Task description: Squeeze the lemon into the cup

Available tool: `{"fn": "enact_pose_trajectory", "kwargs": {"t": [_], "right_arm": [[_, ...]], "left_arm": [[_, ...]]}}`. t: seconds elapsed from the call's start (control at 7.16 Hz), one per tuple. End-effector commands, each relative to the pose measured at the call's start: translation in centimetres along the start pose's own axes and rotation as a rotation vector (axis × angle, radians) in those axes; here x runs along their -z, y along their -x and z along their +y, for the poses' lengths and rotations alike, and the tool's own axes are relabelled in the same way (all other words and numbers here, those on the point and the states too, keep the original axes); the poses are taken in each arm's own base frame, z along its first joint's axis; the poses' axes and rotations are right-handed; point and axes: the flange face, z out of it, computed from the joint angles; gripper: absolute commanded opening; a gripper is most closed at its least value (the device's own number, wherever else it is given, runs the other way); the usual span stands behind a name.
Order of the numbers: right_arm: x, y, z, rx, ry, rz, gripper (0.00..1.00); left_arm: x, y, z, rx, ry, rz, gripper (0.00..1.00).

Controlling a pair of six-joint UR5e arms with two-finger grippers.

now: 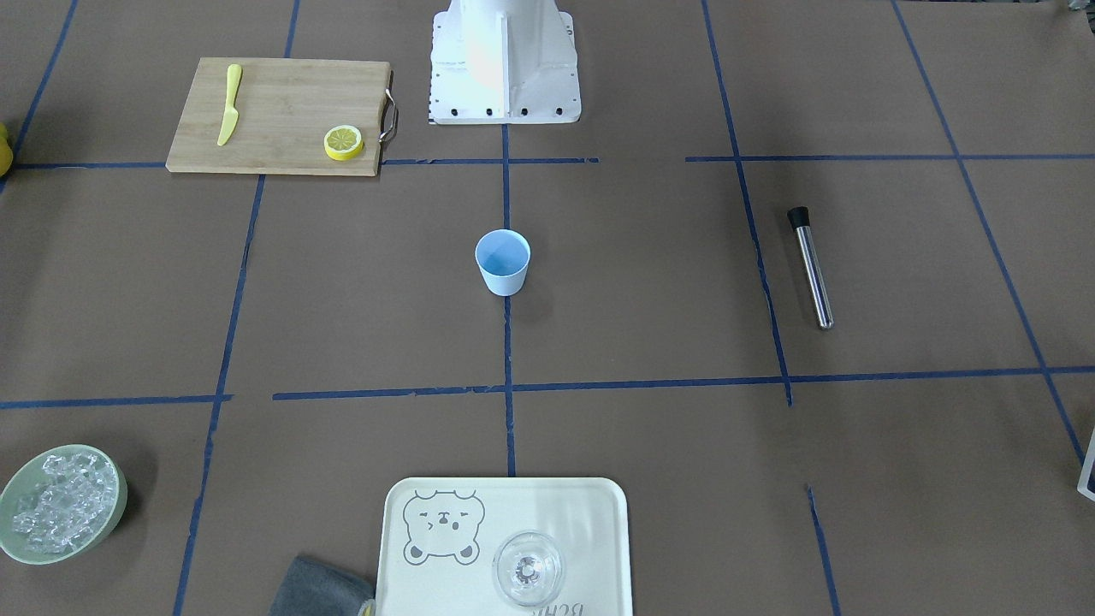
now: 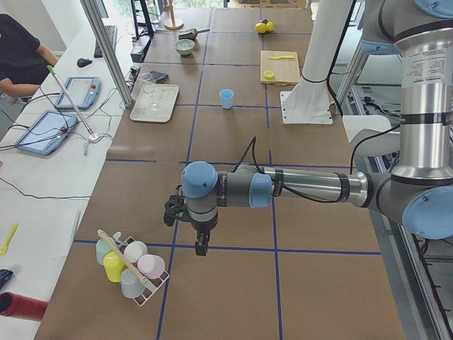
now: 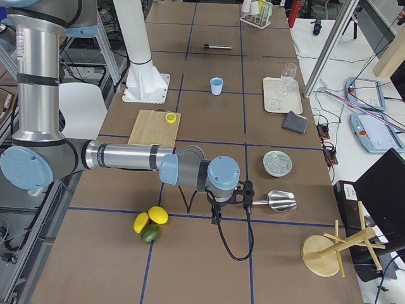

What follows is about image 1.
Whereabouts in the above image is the grey folded cloth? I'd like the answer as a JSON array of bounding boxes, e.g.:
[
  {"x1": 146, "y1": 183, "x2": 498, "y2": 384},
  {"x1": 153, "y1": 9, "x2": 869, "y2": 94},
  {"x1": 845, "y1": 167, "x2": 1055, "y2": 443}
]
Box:
[{"x1": 269, "y1": 556, "x2": 376, "y2": 615}]

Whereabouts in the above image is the light blue cup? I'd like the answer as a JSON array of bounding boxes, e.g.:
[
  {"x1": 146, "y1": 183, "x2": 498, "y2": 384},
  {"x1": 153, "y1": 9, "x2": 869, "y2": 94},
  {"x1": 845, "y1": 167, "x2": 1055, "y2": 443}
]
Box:
[{"x1": 474, "y1": 229, "x2": 531, "y2": 297}]

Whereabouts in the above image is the clear wine glass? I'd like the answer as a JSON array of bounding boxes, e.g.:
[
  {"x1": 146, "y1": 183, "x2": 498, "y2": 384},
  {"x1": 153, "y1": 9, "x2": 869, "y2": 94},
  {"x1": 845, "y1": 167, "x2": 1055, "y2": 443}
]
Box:
[{"x1": 493, "y1": 530, "x2": 565, "y2": 608}]

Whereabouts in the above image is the cream bear tray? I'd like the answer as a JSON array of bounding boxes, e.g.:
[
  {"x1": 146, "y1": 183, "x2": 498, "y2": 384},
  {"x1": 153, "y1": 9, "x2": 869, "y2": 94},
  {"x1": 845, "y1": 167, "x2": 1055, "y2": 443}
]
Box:
[{"x1": 373, "y1": 478, "x2": 634, "y2": 615}]

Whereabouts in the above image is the green bowl of ice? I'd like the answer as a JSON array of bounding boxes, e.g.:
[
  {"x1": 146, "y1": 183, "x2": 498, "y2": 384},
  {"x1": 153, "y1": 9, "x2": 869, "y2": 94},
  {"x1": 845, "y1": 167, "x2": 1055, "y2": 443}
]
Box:
[{"x1": 1, "y1": 444, "x2": 128, "y2": 566}]

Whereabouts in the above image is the yellow lemon half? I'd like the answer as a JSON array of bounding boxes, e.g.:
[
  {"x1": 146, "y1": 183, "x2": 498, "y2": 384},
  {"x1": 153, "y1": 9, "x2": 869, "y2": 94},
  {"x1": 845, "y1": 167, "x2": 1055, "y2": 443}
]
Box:
[{"x1": 323, "y1": 125, "x2": 364, "y2": 161}]

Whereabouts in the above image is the wooden cutting board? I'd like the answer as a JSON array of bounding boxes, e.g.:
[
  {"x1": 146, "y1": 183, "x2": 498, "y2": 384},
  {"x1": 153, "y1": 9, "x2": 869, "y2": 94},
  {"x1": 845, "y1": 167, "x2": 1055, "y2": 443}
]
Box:
[{"x1": 168, "y1": 57, "x2": 397, "y2": 178}]

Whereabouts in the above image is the yellow lemon at edge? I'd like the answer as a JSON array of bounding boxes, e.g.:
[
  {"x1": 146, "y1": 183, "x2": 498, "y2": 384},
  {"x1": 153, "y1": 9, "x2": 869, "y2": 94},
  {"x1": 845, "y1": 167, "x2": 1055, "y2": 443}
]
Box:
[{"x1": 0, "y1": 123, "x2": 15, "y2": 178}]

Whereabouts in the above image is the yellow plastic knife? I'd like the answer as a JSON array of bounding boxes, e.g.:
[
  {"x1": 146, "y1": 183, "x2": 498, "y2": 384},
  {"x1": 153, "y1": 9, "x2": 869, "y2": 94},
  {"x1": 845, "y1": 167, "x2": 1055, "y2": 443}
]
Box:
[{"x1": 216, "y1": 63, "x2": 243, "y2": 146}]

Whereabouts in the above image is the steel muddler black tip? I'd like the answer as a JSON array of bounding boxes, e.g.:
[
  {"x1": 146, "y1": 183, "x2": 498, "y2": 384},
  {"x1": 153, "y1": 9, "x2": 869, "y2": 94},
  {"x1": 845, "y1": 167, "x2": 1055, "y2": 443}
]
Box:
[{"x1": 787, "y1": 206, "x2": 834, "y2": 330}]

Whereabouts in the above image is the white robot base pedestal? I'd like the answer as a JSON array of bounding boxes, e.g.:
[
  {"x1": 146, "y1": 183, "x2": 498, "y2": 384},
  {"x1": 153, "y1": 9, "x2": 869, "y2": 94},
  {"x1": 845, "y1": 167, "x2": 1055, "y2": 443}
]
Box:
[{"x1": 428, "y1": 1, "x2": 583, "y2": 125}]

